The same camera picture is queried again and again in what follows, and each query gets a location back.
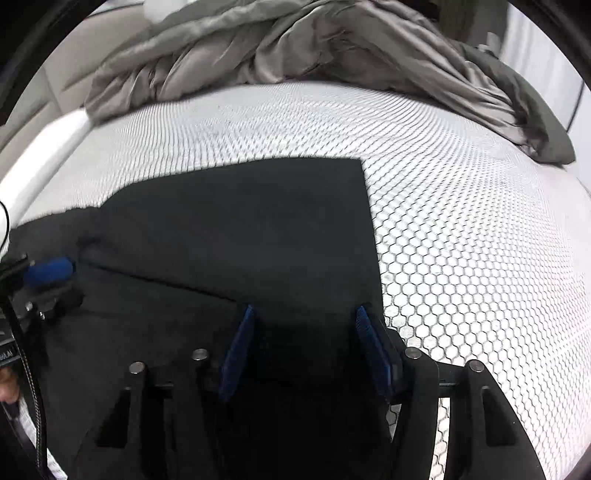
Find beige upholstered headboard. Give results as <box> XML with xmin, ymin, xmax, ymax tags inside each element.
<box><xmin>1</xmin><ymin>1</ymin><xmax>148</xmax><ymax>163</ymax></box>

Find black pants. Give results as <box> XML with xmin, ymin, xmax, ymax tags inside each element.
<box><xmin>10</xmin><ymin>158</ymin><xmax>388</xmax><ymax>479</ymax></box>

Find person's left hand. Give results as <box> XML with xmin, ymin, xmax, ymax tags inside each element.
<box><xmin>0</xmin><ymin>367</ymin><xmax>20</xmax><ymax>404</ymax></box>

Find white pillow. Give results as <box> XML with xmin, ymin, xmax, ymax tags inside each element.
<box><xmin>1</xmin><ymin>109</ymin><xmax>92</xmax><ymax>227</ymax></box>

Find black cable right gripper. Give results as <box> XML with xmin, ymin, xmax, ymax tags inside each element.
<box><xmin>0</xmin><ymin>285</ymin><xmax>50</xmax><ymax>476</ymax></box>

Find honeycomb patterned mattress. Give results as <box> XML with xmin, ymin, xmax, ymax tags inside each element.
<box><xmin>24</xmin><ymin>83</ymin><xmax>590</xmax><ymax>479</ymax></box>

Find grey rumpled duvet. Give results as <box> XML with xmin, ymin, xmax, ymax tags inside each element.
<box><xmin>84</xmin><ymin>1</ymin><xmax>576</xmax><ymax>165</ymax></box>

